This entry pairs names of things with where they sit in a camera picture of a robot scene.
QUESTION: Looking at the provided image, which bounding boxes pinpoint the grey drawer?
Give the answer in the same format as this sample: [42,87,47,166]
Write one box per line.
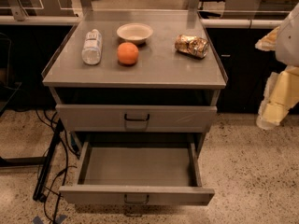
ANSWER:
[56,105,217,133]
[60,133,214,205]

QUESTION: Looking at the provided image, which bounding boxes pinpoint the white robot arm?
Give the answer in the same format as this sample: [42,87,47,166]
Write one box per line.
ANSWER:
[255,5,299,130]

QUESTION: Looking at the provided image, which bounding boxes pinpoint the grey top drawer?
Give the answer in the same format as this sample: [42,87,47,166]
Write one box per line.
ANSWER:
[56,105,217,133]

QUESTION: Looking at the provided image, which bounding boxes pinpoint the grey drawer cabinet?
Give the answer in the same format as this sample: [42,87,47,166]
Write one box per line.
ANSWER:
[43,10,227,149]

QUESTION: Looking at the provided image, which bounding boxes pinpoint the crushed gold can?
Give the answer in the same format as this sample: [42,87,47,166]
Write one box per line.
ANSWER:
[175,35,209,59]

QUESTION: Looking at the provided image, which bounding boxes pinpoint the white paper bowl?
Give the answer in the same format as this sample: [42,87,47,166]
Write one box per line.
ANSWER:
[117,23,153,45]

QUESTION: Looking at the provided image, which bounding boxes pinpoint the orange fruit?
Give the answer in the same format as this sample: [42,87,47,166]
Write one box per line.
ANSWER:
[117,42,139,65]

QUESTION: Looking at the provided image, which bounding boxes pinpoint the clear plastic water bottle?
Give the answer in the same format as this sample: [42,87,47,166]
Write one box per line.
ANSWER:
[81,29,103,65]

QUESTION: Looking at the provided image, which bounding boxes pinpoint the black stand leg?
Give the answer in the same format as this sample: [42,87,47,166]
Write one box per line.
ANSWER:
[33,120,64,203]

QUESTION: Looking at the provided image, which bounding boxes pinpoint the black cables on floor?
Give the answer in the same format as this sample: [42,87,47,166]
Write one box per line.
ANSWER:
[35,109,80,224]

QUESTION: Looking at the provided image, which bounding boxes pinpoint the white horizontal rail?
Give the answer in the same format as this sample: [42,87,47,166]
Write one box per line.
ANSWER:
[0,16,282,29]

